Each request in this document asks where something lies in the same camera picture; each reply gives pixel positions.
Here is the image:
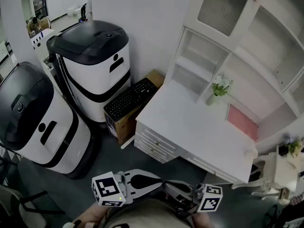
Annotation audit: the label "white and black service robot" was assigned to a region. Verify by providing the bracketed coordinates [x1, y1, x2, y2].
[46, 19, 132, 129]
[0, 61, 95, 180]

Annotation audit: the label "flower plant in black pot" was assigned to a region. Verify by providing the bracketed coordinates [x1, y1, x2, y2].
[278, 133, 304, 159]

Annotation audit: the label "white hutch shelf cabinet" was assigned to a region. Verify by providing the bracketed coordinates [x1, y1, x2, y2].
[165, 0, 304, 152]

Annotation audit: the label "white cup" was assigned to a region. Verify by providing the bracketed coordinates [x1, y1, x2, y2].
[244, 147, 259, 160]

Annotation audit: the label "person's right forearm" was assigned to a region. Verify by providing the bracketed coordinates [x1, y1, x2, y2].
[191, 210, 216, 228]

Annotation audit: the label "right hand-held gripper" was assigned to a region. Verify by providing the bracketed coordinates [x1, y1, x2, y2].
[163, 180, 224, 213]

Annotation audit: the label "white ornate dressing table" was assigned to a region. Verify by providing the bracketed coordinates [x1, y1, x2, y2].
[231, 144, 304, 201]

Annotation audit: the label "white flowers in vase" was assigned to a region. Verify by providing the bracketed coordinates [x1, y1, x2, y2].
[205, 74, 234, 106]

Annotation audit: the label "black keyboard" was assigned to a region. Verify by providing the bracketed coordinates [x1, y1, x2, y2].
[104, 77, 159, 123]

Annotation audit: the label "black cushioned stool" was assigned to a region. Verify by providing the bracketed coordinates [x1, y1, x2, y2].
[248, 159, 266, 184]

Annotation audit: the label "chair with black frame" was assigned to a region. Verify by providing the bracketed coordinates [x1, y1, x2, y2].
[0, 184, 67, 228]

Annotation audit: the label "person's left forearm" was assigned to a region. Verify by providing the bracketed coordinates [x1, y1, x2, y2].
[71, 202, 111, 228]

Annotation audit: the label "person's beige shirt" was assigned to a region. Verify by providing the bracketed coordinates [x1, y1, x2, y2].
[104, 197, 193, 228]

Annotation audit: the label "pink mat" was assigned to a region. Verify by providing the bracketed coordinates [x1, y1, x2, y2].
[227, 104, 259, 142]

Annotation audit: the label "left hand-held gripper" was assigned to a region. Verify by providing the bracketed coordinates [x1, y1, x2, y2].
[92, 169, 163, 207]

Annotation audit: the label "brown cardboard box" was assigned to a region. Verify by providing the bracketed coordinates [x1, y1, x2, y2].
[104, 69, 166, 145]

